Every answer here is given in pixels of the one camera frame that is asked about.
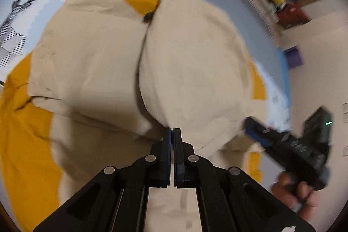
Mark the beige cloth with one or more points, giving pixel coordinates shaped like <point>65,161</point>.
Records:
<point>244,11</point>

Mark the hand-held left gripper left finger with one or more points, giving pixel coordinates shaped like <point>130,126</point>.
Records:
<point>168,145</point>

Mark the beige and yellow jacket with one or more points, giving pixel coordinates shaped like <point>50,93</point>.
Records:
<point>95,58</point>

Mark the dark red cushion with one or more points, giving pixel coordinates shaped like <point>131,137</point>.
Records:
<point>295,14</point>

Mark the wall socket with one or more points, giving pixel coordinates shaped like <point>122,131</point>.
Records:
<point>345,151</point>
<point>345,111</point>

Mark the purple bag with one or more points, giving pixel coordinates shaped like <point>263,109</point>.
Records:
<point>293,58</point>

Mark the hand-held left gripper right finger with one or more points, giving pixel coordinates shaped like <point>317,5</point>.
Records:
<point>178,145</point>

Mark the light blue printed cloth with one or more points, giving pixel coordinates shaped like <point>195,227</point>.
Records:
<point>32,3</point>

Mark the person's right hand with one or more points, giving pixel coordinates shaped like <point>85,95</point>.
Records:
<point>293,194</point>

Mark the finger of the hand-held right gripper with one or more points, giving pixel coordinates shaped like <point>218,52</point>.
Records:
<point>257,135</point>

